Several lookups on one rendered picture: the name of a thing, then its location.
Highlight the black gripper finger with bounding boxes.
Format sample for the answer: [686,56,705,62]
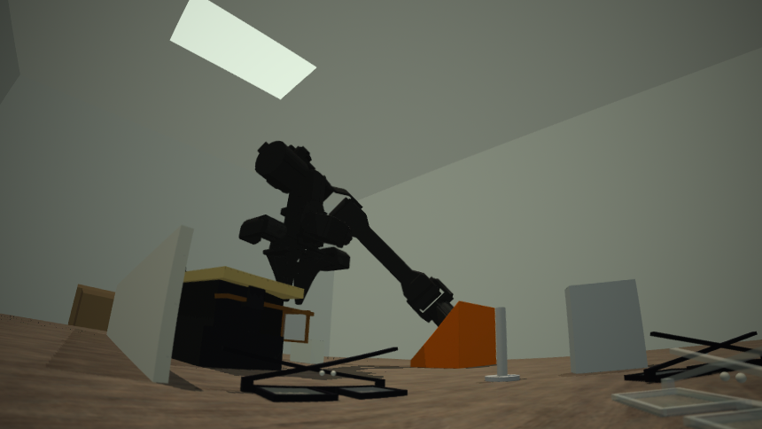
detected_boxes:
[262,246,303,286]
[293,259,331,305]

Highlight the brown rectangular glasses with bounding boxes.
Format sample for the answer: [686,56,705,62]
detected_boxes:
[214,293,314,344]

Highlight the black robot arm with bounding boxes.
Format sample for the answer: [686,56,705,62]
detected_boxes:
[255,141,454,327]

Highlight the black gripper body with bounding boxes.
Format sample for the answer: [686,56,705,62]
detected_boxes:
[239,197,350,271]

